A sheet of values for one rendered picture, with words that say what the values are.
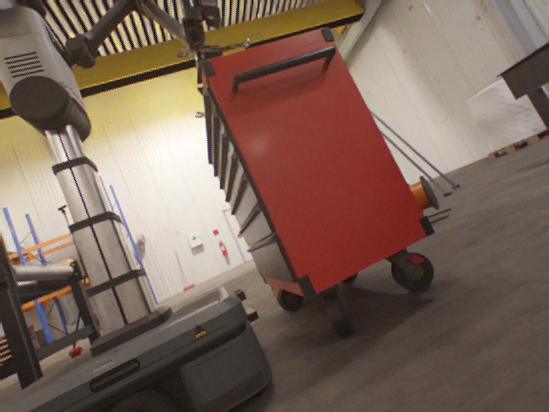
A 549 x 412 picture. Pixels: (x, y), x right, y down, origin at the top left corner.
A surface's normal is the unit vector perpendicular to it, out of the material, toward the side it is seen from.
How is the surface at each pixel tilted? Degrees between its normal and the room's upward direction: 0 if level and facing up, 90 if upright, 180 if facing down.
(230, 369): 90
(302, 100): 90
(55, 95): 90
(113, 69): 90
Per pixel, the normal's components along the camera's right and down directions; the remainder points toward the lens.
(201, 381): 0.00, -0.13
